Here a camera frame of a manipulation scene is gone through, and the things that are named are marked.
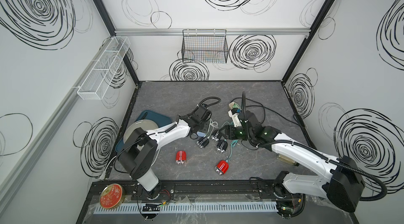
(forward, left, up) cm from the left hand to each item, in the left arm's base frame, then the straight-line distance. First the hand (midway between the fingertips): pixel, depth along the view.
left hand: (204, 124), depth 90 cm
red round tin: (-36, +40, -4) cm, 54 cm away
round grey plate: (+1, +35, -4) cm, 35 cm away
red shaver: (-18, +11, -4) cm, 22 cm away
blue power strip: (-9, +1, +6) cm, 11 cm away
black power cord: (+17, -40, -6) cm, 44 cm away
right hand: (-9, -9, +8) cm, 15 cm away
